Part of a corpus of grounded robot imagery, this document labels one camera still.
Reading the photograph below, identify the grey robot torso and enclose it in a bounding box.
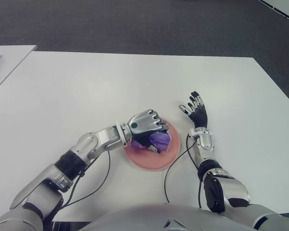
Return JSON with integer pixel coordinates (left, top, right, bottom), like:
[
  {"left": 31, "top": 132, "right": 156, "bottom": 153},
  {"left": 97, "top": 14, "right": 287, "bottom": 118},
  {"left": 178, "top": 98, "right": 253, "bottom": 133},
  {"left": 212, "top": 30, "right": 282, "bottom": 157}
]
[{"left": 79, "top": 204, "right": 256, "bottom": 231}]

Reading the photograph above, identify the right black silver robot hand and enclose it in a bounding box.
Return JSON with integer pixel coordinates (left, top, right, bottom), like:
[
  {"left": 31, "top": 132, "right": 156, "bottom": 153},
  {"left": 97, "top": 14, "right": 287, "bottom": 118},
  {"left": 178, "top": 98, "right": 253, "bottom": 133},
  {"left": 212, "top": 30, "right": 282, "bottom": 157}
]
[{"left": 178, "top": 90, "right": 209, "bottom": 129}]

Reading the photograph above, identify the pink round plate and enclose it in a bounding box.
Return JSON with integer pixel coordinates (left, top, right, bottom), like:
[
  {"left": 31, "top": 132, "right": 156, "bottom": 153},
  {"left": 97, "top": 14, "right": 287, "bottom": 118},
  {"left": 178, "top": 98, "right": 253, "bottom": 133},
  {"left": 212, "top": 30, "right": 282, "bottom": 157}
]
[{"left": 123, "top": 120, "right": 181, "bottom": 171}]

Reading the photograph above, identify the purple tissue paper pack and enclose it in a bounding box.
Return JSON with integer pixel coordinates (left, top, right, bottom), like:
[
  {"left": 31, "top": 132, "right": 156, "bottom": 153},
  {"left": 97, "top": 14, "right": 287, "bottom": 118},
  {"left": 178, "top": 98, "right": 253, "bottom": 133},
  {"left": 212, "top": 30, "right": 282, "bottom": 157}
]
[{"left": 131, "top": 129, "right": 171, "bottom": 154}]

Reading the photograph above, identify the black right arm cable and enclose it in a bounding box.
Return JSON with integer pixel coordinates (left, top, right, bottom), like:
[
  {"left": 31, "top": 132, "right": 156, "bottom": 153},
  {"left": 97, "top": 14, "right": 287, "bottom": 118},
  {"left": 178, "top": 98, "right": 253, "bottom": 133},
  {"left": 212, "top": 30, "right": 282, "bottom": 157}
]
[{"left": 164, "top": 134, "right": 204, "bottom": 209}]

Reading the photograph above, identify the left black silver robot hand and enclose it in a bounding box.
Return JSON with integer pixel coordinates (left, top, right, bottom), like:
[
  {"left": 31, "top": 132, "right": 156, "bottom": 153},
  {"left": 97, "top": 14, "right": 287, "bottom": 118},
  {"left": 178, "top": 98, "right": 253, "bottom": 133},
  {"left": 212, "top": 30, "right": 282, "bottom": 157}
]
[{"left": 126, "top": 109, "right": 170, "bottom": 152}]

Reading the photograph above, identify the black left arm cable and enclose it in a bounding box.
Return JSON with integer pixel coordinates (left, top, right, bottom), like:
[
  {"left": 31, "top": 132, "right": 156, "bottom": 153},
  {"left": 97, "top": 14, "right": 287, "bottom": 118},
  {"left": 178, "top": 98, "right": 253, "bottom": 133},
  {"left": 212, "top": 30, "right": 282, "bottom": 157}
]
[{"left": 53, "top": 150, "right": 111, "bottom": 222}]

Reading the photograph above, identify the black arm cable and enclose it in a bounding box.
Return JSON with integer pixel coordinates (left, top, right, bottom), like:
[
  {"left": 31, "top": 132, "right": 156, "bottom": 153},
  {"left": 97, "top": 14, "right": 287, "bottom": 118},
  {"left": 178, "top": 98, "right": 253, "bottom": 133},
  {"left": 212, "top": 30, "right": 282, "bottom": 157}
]
[
  {"left": 164, "top": 134, "right": 204, "bottom": 209},
  {"left": 53, "top": 150, "right": 111, "bottom": 222}
]

